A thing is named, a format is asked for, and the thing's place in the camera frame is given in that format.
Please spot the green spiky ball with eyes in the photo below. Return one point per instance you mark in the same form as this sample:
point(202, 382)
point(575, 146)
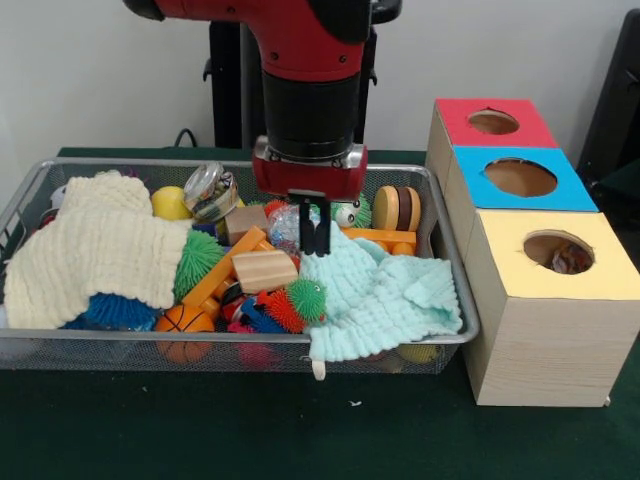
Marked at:
point(362, 212)

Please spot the wooden striped burger toy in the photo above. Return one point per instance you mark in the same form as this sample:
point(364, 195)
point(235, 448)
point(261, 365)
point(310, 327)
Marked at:
point(397, 207)

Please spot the dark green side table cloth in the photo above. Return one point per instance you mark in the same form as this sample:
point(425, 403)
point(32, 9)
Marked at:
point(625, 185)

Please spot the green and orange spiky caterpillar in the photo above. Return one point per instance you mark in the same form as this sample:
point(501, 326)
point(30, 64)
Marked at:
point(305, 297)

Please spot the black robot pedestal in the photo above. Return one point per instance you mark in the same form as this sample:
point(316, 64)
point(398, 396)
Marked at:
point(227, 100)

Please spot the cream muslin cloth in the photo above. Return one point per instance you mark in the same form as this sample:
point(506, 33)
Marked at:
point(90, 250)

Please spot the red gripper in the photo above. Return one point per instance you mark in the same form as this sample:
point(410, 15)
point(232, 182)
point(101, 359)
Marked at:
point(310, 180)

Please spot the ridged wooden block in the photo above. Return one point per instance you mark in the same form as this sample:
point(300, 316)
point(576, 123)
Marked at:
point(265, 270)

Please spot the mint green muslin cloth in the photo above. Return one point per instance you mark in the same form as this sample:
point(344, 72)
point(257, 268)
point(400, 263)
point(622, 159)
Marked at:
point(380, 300)

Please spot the wooden box with three holes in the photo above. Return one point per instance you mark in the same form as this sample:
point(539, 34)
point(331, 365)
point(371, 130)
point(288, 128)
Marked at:
point(550, 350)

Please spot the clear mesh bin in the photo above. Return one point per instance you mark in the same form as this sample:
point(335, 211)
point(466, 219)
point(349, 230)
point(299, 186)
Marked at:
point(75, 352)

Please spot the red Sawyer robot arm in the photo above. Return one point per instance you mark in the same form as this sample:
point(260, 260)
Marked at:
point(310, 100)

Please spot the yellow ball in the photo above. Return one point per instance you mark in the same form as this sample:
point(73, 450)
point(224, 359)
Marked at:
point(167, 205)

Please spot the clear glitter ball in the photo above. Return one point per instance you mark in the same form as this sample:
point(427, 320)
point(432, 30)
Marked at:
point(282, 227)

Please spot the black padded upright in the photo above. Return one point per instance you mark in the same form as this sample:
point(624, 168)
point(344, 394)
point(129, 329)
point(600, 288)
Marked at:
point(620, 90)

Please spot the small orange basketball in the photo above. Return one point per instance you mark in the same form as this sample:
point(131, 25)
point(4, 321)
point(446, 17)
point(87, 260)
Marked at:
point(182, 320)

